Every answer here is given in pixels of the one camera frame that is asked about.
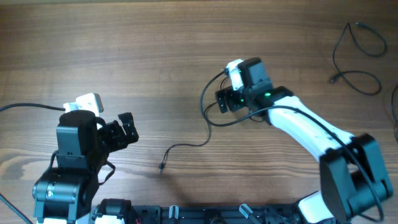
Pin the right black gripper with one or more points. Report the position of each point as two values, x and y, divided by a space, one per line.
231 94

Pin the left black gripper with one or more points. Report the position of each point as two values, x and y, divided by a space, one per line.
114 130

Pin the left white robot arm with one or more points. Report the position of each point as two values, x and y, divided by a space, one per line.
65 192

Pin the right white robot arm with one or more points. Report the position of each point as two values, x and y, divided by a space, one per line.
353 176

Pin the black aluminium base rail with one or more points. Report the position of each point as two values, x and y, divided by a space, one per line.
282 213

